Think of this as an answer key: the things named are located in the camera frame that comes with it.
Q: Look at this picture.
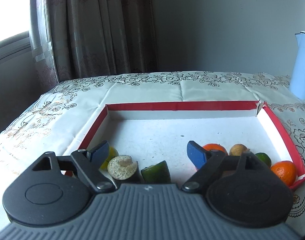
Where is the floral white tablecloth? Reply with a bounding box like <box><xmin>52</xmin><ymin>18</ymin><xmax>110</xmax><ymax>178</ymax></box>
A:
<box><xmin>0</xmin><ymin>71</ymin><xmax>305</xmax><ymax>230</ymax></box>

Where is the red shallow cardboard box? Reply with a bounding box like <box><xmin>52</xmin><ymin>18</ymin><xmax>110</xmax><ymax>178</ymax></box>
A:
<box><xmin>66</xmin><ymin>101</ymin><xmax>305</xmax><ymax>188</ymax></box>

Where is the large orange mandarin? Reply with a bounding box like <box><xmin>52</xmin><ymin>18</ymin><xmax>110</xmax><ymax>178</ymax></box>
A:
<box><xmin>202</xmin><ymin>143</ymin><xmax>228</xmax><ymax>155</ymax></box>

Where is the green fruit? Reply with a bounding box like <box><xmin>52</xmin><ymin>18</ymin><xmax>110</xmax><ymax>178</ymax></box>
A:
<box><xmin>255</xmin><ymin>152</ymin><xmax>272</xmax><ymax>168</ymax></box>
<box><xmin>141</xmin><ymin>160</ymin><xmax>171</xmax><ymax>184</ymax></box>

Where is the window with grey frame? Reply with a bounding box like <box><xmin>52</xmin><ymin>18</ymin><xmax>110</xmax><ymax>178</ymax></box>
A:
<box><xmin>0</xmin><ymin>0</ymin><xmax>30</xmax><ymax>63</ymax></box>

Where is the longan in box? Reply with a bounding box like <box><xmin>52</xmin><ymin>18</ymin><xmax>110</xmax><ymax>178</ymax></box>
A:
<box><xmin>229</xmin><ymin>144</ymin><xmax>249</xmax><ymax>156</ymax></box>

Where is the small orange in box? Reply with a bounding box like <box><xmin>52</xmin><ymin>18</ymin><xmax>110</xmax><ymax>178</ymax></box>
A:
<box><xmin>271</xmin><ymin>160</ymin><xmax>297</xmax><ymax>187</ymax></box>

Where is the green tomato in box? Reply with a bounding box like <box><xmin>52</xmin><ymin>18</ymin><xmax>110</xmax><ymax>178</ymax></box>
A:
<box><xmin>100</xmin><ymin>146</ymin><xmax>119</xmax><ymax>171</ymax></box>

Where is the sugarcane piece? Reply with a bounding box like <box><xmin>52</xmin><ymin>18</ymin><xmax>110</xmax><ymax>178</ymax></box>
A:
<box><xmin>108</xmin><ymin>155</ymin><xmax>143</xmax><ymax>188</ymax></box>

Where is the brown patterned curtain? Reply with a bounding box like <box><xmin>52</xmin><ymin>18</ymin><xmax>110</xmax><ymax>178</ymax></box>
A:
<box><xmin>29</xmin><ymin>0</ymin><xmax>158</xmax><ymax>90</ymax></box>

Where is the light blue electric kettle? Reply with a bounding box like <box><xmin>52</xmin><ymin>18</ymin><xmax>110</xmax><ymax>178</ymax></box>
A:
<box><xmin>289</xmin><ymin>31</ymin><xmax>305</xmax><ymax>101</ymax></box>

